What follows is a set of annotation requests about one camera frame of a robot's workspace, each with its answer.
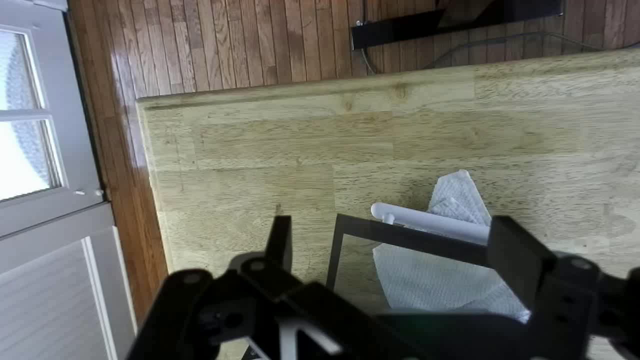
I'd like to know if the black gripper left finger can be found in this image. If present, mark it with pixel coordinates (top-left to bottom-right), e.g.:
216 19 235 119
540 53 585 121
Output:
126 215 349 360

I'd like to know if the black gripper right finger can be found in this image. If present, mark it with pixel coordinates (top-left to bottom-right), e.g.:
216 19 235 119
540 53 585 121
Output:
487 213 640 360

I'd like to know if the black toaster oven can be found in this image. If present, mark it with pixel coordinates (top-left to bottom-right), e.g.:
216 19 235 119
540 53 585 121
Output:
327 213 530 360

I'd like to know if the white crumpled cloth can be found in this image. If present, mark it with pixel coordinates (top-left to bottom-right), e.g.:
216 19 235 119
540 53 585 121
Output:
370 169 530 321

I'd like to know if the white paned door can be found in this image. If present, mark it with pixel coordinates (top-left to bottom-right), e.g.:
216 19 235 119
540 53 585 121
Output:
0 0 136 360

